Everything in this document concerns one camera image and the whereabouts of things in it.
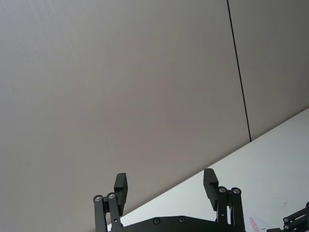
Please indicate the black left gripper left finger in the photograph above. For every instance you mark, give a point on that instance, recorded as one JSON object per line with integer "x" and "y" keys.
{"x": 113, "y": 212}

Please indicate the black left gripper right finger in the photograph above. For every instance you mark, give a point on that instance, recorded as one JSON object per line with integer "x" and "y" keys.
{"x": 227, "y": 205}

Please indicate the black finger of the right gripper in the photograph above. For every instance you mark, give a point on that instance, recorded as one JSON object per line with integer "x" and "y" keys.
{"x": 298, "y": 215}

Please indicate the white table cloth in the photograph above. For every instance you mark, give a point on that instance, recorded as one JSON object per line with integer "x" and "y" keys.
{"x": 260, "y": 174}

